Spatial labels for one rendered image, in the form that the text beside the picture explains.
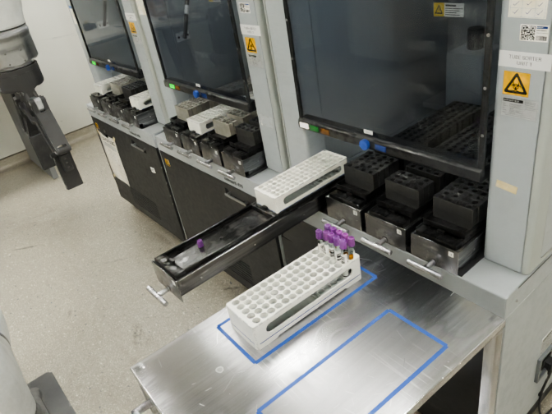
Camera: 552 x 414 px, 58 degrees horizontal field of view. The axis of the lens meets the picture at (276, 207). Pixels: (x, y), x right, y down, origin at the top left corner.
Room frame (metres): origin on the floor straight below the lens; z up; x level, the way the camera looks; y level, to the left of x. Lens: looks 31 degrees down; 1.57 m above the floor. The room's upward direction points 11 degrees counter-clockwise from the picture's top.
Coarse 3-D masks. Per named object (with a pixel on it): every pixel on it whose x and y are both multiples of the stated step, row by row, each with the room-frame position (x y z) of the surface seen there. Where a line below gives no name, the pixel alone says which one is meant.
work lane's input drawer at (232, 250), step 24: (240, 216) 1.25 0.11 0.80; (264, 216) 1.22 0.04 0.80; (288, 216) 1.21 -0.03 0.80; (192, 240) 1.16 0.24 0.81; (216, 240) 1.15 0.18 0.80; (240, 240) 1.12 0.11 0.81; (264, 240) 1.15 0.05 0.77; (168, 264) 1.06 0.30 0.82; (192, 264) 1.04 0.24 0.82; (216, 264) 1.06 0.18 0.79; (168, 288) 1.04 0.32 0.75; (192, 288) 1.01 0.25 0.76
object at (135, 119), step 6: (126, 108) 2.41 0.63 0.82; (132, 108) 2.40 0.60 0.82; (144, 108) 2.36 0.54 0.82; (150, 108) 2.38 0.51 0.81; (126, 114) 2.41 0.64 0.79; (132, 114) 2.35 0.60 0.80; (138, 114) 2.33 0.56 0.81; (144, 114) 2.35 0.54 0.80; (150, 114) 2.36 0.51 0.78; (132, 120) 2.37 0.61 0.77; (138, 120) 2.32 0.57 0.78; (144, 120) 2.34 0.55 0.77; (126, 126) 2.34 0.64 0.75; (138, 126) 2.33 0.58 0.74
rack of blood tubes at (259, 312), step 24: (288, 264) 0.88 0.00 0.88; (312, 264) 0.87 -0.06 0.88; (336, 264) 0.85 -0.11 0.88; (264, 288) 0.82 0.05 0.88; (288, 288) 0.80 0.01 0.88; (312, 288) 0.79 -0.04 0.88; (336, 288) 0.82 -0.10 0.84; (240, 312) 0.76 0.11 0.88; (264, 312) 0.75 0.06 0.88; (288, 312) 0.79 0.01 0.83; (264, 336) 0.72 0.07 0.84
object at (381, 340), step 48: (384, 288) 0.82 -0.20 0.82; (432, 288) 0.79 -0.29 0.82; (192, 336) 0.78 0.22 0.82; (240, 336) 0.76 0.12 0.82; (288, 336) 0.73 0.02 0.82; (336, 336) 0.71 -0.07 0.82; (384, 336) 0.68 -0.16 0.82; (432, 336) 0.66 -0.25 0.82; (480, 336) 0.64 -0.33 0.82; (144, 384) 0.68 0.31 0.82; (192, 384) 0.65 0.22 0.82; (240, 384) 0.63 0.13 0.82; (288, 384) 0.61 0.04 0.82; (336, 384) 0.59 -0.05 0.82; (384, 384) 0.58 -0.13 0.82; (432, 384) 0.56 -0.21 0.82
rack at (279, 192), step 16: (320, 160) 1.39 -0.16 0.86; (336, 160) 1.37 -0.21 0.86; (288, 176) 1.33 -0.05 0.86; (304, 176) 1.31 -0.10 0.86; (320, 176) 1.31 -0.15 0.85; (336, 176) 1.34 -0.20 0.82; (256, 192) 1.28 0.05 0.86; (272, 192) 1.25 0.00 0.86; (288, 192) 1.24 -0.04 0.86; (304, 192) 1.31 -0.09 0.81; (272, 208) 1.22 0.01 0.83
